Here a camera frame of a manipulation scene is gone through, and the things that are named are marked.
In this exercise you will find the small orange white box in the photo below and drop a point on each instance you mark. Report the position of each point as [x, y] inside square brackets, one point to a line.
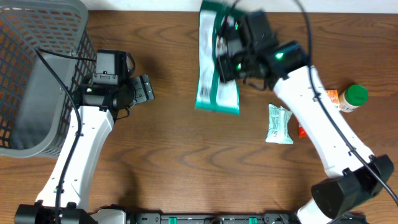
[333, 95]

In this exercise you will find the light green wipes pack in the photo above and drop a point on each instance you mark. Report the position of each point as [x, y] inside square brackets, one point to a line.
[278, 125]

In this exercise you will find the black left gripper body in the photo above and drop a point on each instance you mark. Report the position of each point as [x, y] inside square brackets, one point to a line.
[143, 91]

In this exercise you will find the red snack bag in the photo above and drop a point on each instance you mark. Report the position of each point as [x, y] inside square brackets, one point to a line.
[301, 131]

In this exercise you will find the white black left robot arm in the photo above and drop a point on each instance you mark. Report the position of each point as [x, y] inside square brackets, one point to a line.
[65, 197]

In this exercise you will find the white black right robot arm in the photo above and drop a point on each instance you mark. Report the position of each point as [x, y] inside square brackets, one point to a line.
[354, 174]

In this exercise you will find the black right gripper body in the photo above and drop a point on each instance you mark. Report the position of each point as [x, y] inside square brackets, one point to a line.
[235, 65]

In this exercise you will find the green white package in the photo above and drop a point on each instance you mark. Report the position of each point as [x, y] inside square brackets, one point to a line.
[212, 94]

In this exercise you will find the green lid seasoning jar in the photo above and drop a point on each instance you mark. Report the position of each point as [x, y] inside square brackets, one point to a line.
[352, 98]

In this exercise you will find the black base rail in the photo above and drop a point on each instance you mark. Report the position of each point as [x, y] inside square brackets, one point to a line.
[267, 218]

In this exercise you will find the grey plastic laundry basket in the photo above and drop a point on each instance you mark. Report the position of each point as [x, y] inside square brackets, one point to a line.
[45, 51]

